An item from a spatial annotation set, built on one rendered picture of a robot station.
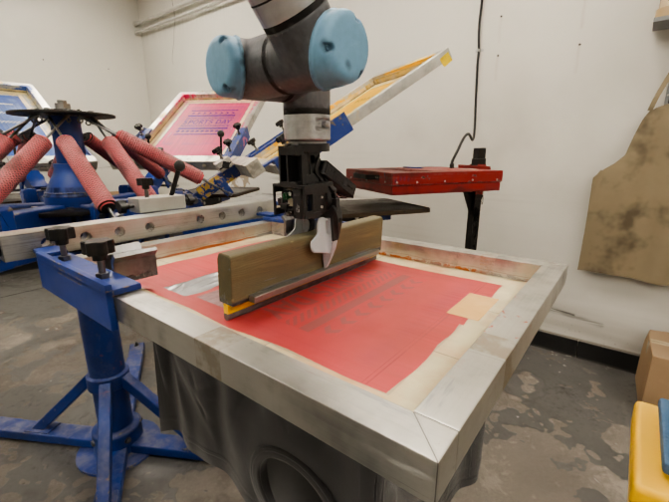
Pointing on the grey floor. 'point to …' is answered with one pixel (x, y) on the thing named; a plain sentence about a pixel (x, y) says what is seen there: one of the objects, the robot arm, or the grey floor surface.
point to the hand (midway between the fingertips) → (319, 257)
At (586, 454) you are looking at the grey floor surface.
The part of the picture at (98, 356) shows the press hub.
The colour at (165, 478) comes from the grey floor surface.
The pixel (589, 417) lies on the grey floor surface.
